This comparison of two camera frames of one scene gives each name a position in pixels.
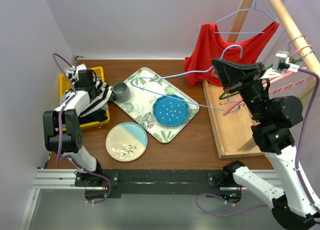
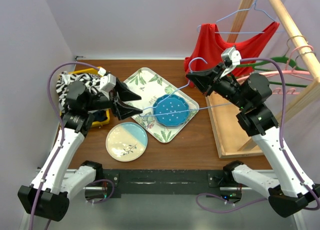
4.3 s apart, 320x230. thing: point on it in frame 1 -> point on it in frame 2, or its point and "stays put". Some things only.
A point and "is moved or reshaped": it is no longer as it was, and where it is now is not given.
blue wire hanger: [254, 8] stays put
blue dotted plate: [171, 112] stays put
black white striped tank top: [103, 95] is moved or reshaped
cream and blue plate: [126, 142] stays put
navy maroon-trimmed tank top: [99, 115] stays put
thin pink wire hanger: [304, 46] -> [309, 46]
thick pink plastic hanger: [277, 89] -> [293, 73]
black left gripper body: [96, 92] -> [113, 98]
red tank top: [199, 67] stays put
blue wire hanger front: [221, 58] -> [178, 91]
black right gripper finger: [230, 73] -> [202, 79]
